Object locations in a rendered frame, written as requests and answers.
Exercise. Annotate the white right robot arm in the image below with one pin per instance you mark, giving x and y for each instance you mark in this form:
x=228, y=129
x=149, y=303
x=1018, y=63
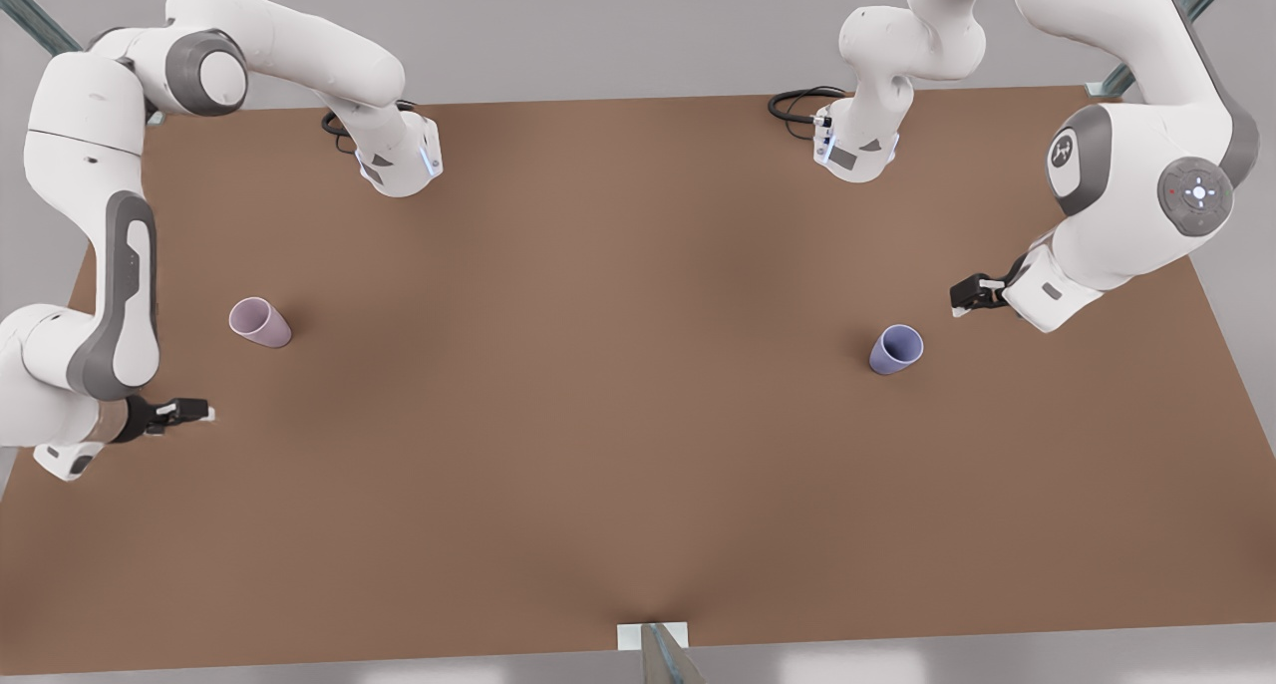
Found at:
x=120, y=295

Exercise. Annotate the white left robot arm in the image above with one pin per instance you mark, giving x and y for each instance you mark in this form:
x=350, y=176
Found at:
x=1136, y=166

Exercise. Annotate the purple cup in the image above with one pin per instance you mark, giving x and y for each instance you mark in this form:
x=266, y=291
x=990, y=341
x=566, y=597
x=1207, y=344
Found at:
x=895, y=349

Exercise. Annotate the pink cup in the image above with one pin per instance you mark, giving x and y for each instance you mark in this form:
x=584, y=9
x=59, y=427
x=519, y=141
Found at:
x=261, y=322

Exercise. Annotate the silver frame post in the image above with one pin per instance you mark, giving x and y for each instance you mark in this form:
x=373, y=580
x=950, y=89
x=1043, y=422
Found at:
x=660, y=652
x=1166, y=31
x=38, y=21

